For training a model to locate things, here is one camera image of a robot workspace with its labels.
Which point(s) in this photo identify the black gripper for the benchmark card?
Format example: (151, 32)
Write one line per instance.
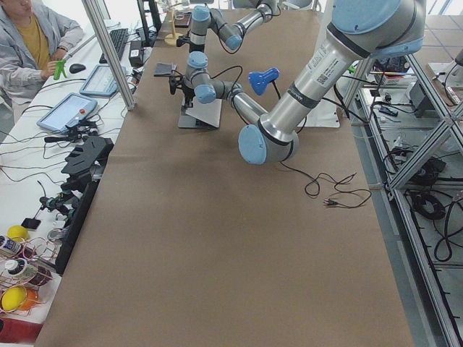
(195, 48)
(189, 95)

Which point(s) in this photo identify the grey laptop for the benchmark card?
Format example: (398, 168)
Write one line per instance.
(201, 116)

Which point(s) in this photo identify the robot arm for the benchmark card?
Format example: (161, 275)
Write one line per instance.
(229, 35)
(357, 30)

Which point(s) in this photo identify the wooden cup stand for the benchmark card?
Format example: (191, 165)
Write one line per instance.
(172, 7)

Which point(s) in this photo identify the black tray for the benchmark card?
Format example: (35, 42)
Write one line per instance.
(182, 19)

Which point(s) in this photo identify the folded grey cloth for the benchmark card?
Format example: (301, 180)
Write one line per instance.
(164, 69)

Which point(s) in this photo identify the black power adapter box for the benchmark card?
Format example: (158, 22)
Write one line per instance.
(136, 53)

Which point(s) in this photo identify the blue desk lamp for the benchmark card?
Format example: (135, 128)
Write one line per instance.
(259, 81)

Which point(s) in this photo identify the black keyboard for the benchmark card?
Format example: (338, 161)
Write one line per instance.
(119, 40)

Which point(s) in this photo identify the far blue teach pendant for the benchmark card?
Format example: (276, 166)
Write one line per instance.
(100, 83)

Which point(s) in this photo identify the blue teach pendant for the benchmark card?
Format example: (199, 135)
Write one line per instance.
(68, 113)
(100, 83)

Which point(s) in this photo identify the near blue teach pendant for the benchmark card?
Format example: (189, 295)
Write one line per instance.
(68, 113)

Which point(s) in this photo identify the black computer mouse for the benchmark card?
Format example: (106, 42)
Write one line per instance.
(76, 68)

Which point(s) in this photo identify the black tool holder rack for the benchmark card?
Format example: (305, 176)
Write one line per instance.
(80, 167)

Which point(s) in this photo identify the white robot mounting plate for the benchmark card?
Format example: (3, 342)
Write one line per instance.
(323, 115)

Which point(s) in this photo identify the seated person grey jacket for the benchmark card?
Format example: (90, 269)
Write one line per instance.
(33, 39)

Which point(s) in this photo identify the yellow ball in basket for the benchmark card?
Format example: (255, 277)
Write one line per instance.
(14, 299)

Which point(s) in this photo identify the aluminium frame post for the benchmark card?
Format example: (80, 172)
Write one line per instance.
(95, 16)

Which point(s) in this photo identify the green handled grabber tool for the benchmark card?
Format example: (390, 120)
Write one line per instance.
(60, 70)

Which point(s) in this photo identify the copper wire basket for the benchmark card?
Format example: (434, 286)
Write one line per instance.
(29, 264)

